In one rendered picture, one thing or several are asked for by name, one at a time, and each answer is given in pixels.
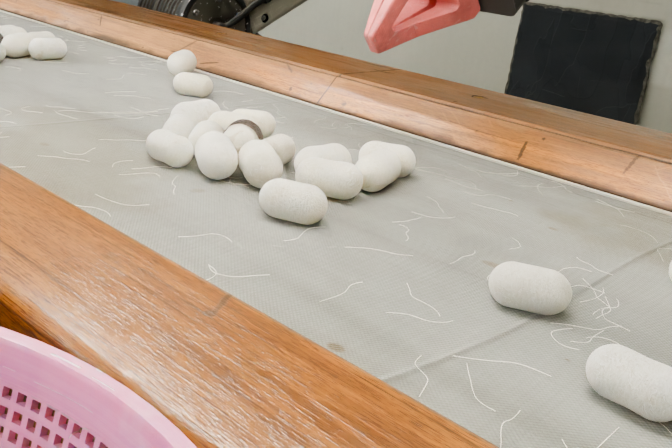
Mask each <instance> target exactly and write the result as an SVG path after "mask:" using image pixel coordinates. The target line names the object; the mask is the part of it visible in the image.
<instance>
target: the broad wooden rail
mask: <svg viewBox="0 0 672 448"><path fill-rule="evenodd" d="M0 10H2V11H6V12H9V13H12V14H16V15H19V16H22V17H26V18H29V19H32V20H36V21H39V22H42V23H46V24H49V25H52V26H55V27H59V28H62V29H65V30H69V31H72V32H75V33H79V34H82V35H85V36H89V37H92V38H95V39H99V40H102V41H105V42H108V43H112V44H115V45H118V46H122V47H125V48H128V49H132V50H135V51H138V52H142V53H145V54H148V55H152V56H155V57H158V58H161V59H165V60H168V58H169V56H170V55H171V54H173V53H175V52H177V51H180V50H189V51H191V52H192V53H193V54H194V55H195V57H196V60H197V64H196V67H195V69H198V70H201V71H205V72H208V73H211V74H215V75H218V76H221V77H224V78H228V79H231V80H234V81H238V82H241V83H244V84H248V85H251V86H254V87H258V88H261V89H264V90H268V91H271V92H274V93H277V94H281V95H284V96H287V97H291V98H294V99H297V100H301V101H304V102H307V103H311V104H314V105H317V106H321V107H324V108H327V109H331V110H334V111H337V112H340V113H344V114H347V115H350V116H354V117H357V118H360V119H364V120H367V121H370V122H374V123H377V124H380V125H384V126H387V127H390V128H393V129H397V130H400V131H403V132H407V133H410V134H413V135H417V136H420V137H423V138H427V139H430V140H433V141H437V142H440V143H443V144H446V145H450V146H453V147H456V148H460V149H463V150H466V151H470V152H473V153H476V154H480V155H483V156H486V157H490V158H493V159H496V160H500V161H503V162H506V163H509V164H513V165H516V166H519V167H523V168H526V169H529V170H533V171H536V172H539V173H543V174H546V175H549V176H553V177H556V178H559V179H562V180H566V181H569V182H572V183H576V184H579V185H582V186H586V187H589V188H592V189H596V190H599V191H602V192H606V193H609V194H612V195H616V196H619V197H622V198H625V199H629V200H632V201H635V202H639V203H642V204H645V205H649V206H652V207H655V208H659V209H662V210H665V211H669V212H672V134H671V133H667V132H663V131H659V130H655V129H650V128H646V127H642V126H638V125H634V124H629V123H625V122H621V121H617V120H613V119H608V118H604V117H600V116H596V115H592V114H587V113H583V112H579V111H575V110H571V109H566V108H562V107H558V106H554V105H550V104H545V103H541V102H537V101H533V100H529V99H524V98H520V97H516V96H512V95H508V94H503V93H499V92H495V91H491V90H487V89H482V88H478V87H474V86H470V85H466V84H461V83H457V82H453V81H449V80H445V79H440V78H436V77H432V76H428V75H424V74H419V73H415V72H411V71H407V70H403V69H398V68H394V67H390V66H386V65H382V64H377V63H373V62H369V61H365V60H361V59H356V58H352V57H348V56H344V55H340V54H335V53H331V52H327V51H323V50H319V49H314V48H310V47H306V46H302V45H297V44H293V43H289V42H285V41H281V40H276V39H272V38H268V37H264V36H260V35H255V34H251V33H247V32H243V31H239V30H234V29H230V28H226V27H222V26H218V25H213V24H209V23H205V22H201V21H197V20H192V19H188V18H184V17H180V16H176V15H171V14H167V13H163V12H159V11H154V10H149V9H146V8H142V7H138V6H134V5H129V4H125V3H121V2H117V1H113V0H0Z"/></svg>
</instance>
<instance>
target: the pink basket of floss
mask: <svg viewBox="0 0 672 448"><path fill-rule="evenodd" d="M10 389H13V391H12V395H11V396H10V395H8V394H9V390H10ZM24 395H26V396H27V399H26V402H23V400H24ZM39 402H40V403H41V407H40V409H38V404H39ZM6 407H7V408H8V413H7V414H4V413H5V408H6ZM53 410H55V415H54V417H53V416H52V413H53ZM20 414H22V415H23V416H22V421H20V420H19V417H20ZM67 418H68V419H69V422H68V425H67V424H66V420H67ZM34 421H35V422H37V424H36V428H34V427H33V425H34ZM2 426H3V427H4V430H3V433H1V432H0V448H75V446H76V447H77V448H107V447H108V448H197V447H196V446H195V445H194V444H193V443H192V442H191V441H190V440H189V439H188V438H187V437H186V436H185V435H184V434H183V433H182V432H181V431H180V430H179V429H178V428H177V427H176V426H175V425H174V424H173V423H171V422H170V421H169V420H168V419H167V418H166V417H165V416H163V415H162V414H161V413H160V412H159V411H158V410H157V409H155V408H154V407H153V406H152V405H150V404H149V403H148V402H146V401H145V400H144V399H142V398H141V397H139V396H138V395H137V394H135V393H134V392H133V391H131V390H130V389H129V388H127V387H126V386H124V385H123V384H121V383H119V382H118V381H116V380H115V379H113V378H111V377H110V376H108V375H107V374H105V373H103V372H102V371H100V370H99V369H97V368H95V367H93V366H91V365H89V364H87V363H86V362H84V361H82V360H80V359H78V358H76V357H74V356H72V355H70V354H68V353H66V352H64V351H62V350H59V349H57V348H55V347H53V346H50V345H48V344H46V343H44V342H41V341H39V340H36V339H34V338H31V337H28V336H26V335H23V334H20V333H18V332H15V331H12V330H9V329H7V328H3V327H0V431H1V427H2ZM80 427H82V432H81V433H79V431H80ZM48 429H49V430H50V434H49V436H48V435H47V433H48ZM16 433H17V434H18V437H17V440H16V439H15V435H16ZM94 437H96V438H95V442H92V441H93V438H94ZM62 438H64V440H63V444H62V443H61V439H62ZM30 440H31V441H32V444H31V447H30V446H29V442H30Z"/></svg>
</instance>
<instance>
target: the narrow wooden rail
mask: <svg viewBox="0 0 672 448"><path fill-rule="evenodd" d="M0 327H3V328H7V329H9V330H12V331H15V332H18V333H20V334H23V335H26V336H28V337H31V338H34V339H36V340H39V341H41V342H44V343H46V344H48V345H50V346H53V347H55V348H57V349H59V350H62V351H64V352H66V353H68V354H70V355H72V356H74V357H76V358H78V359H80V360H82V361H84V362H86V363H87V364H89V365H91V366H93V367H95V368H97V369H99V370H100V371H102V372H103V373H105V374H107V375H108V376H110V377H111V378H113V379H115V380H116V381H118V382H119V383H121V384H123V385H124V386H126V387H127V388H129V389H130V390H131V391H133V392H134V393H135V394H137V395H138V396H139V397H141V398H142V399H144V400H145V401H146V402H148V403H149V404H150V405H152V406H153V407H154V408H155V409H157V410H158V411H159V412H160V413H161V414H162V415H163V416H165V417H166V418H167V419H168V420H169V421H170V422H171V423H173V424H174V425H175V426H176V427H177V428H178V429H179V430H180V431H181V432H182V433H183V434H184V435H185V436H186V437H187V438H188V439H189V440H190V441H191V442H192V443H193V444H194V445H195V446H196V447H197V448H499V447H498V446H496V445H494V444H492V443H491V442H489V441H487V440H485V439H484V438H482V437H480V436H478V435H477V434H475V433H473V432H471V431H470V430H468V429H466V428H464V427H463V426H461V425H459V424H457V423H456V422H454V421H452V420H450V419H449V418H447V417H445V416H443V415H442V414H440V413H438V412H436V411H435V410H433V409H431V408H429V407H428V406H426V405H424V404H422V403H421V402H419V401H417V400H415V399H414V398H412V397H410V396H408V395H407V394H405V393H403V392H401V391H400V390H398V389H396V388H394V387H393V386H391V385H389V384H387V383H386V382H384V381H382V380H380V379H379V378H377V377H375V376H373V375H372V374H370V373H368V372H366V371H365V370H363V369H361V368H359V367H358V366H356V365H354V364H352V363H350V362H349V361H347V360H345V359H343V358H342V357H340V356H338V355H336V354H335V353H333V352H331V351H329V350H328V349H326V348H324V347H322V346H321V345H319V344H317V343H315V342H314V341H312V340H310V339H308V338H307V337H305V336H303V335H301V334H300V333H298V332H296V331H294V330H293V329H291V328H289V327H287V326H286V325H284V324H282V323H280V322H279V321H277V320H275V319H273V318H272V317H270V316H268V315H266V314H265V313H263V312H261V311H259V310H258V309H256V308H254V307H252V306H251V305H249V304H247V303H245V302H244V301H242V300H240V299H238V298H237V297H235V296H233V295H231V294H230V293H228V292H226V291H224V290H223V289H221V288H219V287H217V286H216V285H214V284H212V283H210V282H209V281H207V280H205V279H203V278H202V277H200V276H198V275H196V274H195V273H193V272H191V271H189V270H188V269H186V268H184V267H182V266H181V265H179V264H177V263H175V262H174V261H172V260H170V259H168V258H167V257H165V256H163V255H161V254H160V253H158V252H156V251H154V250H153V249H151V248H149V247H147V246H146V245H144V244H142V243H140V242H139V241H137V240H135V239H133V238H132V237H130V236H128V235H126V234H125V233H123V232H121V231H119V230H118V229H116V228H114V227H112V226H111V225H109V224H107V223H105V222H104V221H102V220H100V219H98V218H97V217H95V216H93V215H91V214H90V213H88V212H86V211H84V210H82V209H81V208H79V207H77V206H75V205H74V204H72V203H70V202H68V201H67V200H65V199H63V198H61V197H60V196H58V195H56V194H54V193H53V192H51V191H49V190H47V189H46V188H44V187H42V186H40V185H39V184H37V183H35V182H33V181H32V180H30V179H28V178H26V177H25V176H23V175H21V174H19V173H18V172H16V171H14V170H12V169H11V168H9V167H7V166H5V165H4V164H2V163H0Z"/></svg>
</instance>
